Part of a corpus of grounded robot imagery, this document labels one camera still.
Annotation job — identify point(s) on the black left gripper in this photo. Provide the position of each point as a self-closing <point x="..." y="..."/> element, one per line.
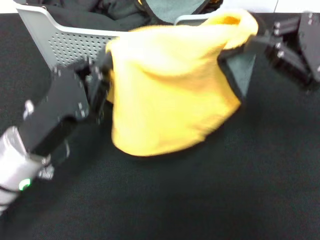
<point x="57" y="107"/>

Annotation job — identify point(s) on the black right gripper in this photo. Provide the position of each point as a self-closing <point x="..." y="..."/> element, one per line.
<point x="311" y="42"/>

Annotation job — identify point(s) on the yellow towel with black trim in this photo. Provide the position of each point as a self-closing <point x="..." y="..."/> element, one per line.
<point x="170" y="87"/>

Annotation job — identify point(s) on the grey perforated storage basket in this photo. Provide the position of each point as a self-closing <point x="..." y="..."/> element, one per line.
<point x="70" y="42"/>

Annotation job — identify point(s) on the grey towel with black trim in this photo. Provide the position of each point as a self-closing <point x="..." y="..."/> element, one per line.
<point x="170" y="7"/>

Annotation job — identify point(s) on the black cloth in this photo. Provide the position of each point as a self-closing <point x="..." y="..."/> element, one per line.
<point x="87" y="20"/>

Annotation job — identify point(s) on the silver wrist plug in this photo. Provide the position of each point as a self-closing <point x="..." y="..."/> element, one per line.
<point x="28" y="108"/>

